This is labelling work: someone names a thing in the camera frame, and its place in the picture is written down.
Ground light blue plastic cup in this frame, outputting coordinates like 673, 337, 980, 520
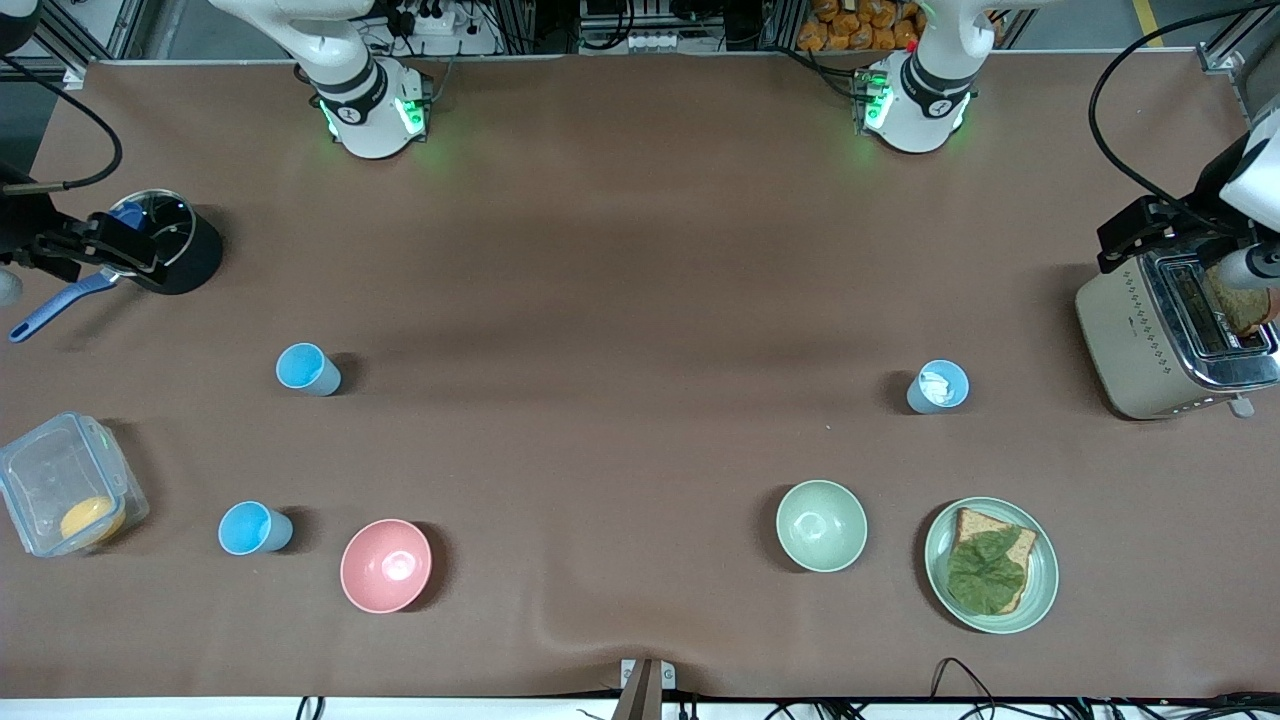
218, 501, 294, 556
906, 360, 970, 415
276, 343, 342, 397

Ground glass pot lid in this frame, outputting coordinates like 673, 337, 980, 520
108, 190, 196, 271

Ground brown toast slice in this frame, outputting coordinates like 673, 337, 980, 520
1205, 262, 1276, 338

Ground beige and chrome toaster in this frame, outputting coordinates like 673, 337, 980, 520
1075, 245, 1280, 421

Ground clear plastic food container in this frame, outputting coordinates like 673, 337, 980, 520
0, 412, 151, 558

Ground orange round food piece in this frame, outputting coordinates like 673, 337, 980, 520
60, 497, 126, 546

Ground brown bread slice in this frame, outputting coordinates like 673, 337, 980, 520
950, 508, 1038, 614

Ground packed orange buns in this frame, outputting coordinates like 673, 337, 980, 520
797, 0, 928, 53

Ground pale green plate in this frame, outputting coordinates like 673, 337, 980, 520
924, 497, 1059, 635

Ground green lettuce leaf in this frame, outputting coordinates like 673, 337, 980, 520
947, 528, 1028, 614

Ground white power strip with plugs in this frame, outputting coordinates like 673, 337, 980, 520
395, 0, 463, 37

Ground pink bowl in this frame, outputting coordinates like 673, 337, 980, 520
340, 518, 433, 614

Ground pale green bowl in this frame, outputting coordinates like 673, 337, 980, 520
776, 480, 868, 573

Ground brown table mat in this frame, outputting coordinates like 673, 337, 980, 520
0, 52, 1280, 701

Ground black saucepan with blue handle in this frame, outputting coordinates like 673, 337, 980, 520
8, 188, 224, 344

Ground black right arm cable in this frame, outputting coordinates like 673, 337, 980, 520
0, 55, 123, 193

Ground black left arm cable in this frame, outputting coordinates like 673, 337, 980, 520
1088, 0, 1280, 226

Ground aluminium frame profile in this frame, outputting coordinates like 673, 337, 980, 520
25, 0, 141, 66
1195, 40, 1256, 79

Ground black arm base cable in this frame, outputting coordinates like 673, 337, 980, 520
785, 45, 863, 83

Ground black looped cable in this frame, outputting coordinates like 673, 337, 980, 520
930, 657, 1003, 703

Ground metal table edge bracket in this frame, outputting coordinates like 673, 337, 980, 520
612, 658, 677, 720

